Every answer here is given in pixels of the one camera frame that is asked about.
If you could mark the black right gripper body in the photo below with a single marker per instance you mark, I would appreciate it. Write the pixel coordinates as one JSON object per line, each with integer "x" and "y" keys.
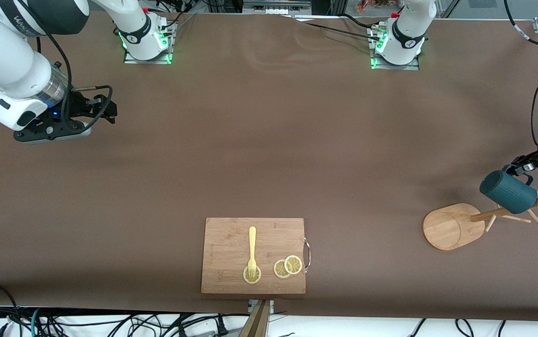
{"x": 77, "y": 103}

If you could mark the teal mug with yellow inside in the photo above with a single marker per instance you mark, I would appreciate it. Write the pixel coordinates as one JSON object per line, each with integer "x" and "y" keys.
{"x": 507, "y": 194}

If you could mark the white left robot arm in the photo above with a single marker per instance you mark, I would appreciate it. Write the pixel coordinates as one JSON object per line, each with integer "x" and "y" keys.
{"x": 409, "y": 28}

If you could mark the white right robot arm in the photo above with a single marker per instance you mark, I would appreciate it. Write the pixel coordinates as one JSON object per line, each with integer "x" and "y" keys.
{"x": 2, "y": 61}

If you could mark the wooden mug rack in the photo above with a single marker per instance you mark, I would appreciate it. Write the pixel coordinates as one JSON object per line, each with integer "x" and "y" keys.
{"x": 447, "y": 229}

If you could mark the brown table cover sheet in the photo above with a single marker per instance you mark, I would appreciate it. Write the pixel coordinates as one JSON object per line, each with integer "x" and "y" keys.
{"x": 250, "y": 140}

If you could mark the yellow plastic fork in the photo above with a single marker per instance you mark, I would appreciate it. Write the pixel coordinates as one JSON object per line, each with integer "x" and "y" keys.
{"x": 252, "y": 243}

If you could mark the grey power strip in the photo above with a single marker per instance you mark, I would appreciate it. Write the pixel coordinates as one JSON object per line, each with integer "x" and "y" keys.
{"x": 276, "y": 8}

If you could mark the dried lemon slice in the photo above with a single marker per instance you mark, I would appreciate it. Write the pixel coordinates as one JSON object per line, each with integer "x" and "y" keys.
{"x": 279, "y": 269}
{"x": 245, "y": 277}
{"x": 293, "y": 265}

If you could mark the orange plastic item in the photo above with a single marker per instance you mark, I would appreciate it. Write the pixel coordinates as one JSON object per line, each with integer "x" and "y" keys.
{"x": 376, "y": 3}

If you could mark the black power plug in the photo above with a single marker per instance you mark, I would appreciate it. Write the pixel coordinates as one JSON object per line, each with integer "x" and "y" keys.
{"x": 222, "y": 326}

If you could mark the wooden bar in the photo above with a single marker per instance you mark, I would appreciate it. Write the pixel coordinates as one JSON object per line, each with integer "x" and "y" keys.
{"x": 256, "y": 325}

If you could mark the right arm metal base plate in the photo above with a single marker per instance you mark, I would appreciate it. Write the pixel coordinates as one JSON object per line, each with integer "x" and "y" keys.
{"x": 131, "y": 59}

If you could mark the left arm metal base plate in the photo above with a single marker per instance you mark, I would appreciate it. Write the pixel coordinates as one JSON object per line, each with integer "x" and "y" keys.
{"x": 383, "y": 66}

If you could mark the small metal bracket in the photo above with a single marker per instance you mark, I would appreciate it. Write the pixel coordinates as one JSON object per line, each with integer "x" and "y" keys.
{"x": 271, "y": 305}

